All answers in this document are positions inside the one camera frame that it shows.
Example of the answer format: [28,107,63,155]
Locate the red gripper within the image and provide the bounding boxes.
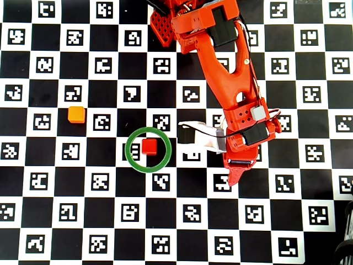
[222,122,277,186]

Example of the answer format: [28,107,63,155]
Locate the red cube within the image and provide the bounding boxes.
[141,137,158,156]

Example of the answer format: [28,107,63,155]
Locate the orange cube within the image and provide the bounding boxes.
[67,106,86,124]

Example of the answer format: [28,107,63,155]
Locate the small grey connector box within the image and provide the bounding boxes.
[250,105,268,121]

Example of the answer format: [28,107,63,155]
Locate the black stand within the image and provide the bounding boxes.
[334,200,353,265]

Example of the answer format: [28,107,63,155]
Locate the checkerboard marker mat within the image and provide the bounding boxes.
[0,0,353,262]

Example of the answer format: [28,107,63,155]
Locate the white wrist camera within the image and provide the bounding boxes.
[177,120,227,155]

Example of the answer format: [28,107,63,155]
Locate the green ring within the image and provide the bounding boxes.
[124,126,173,174]

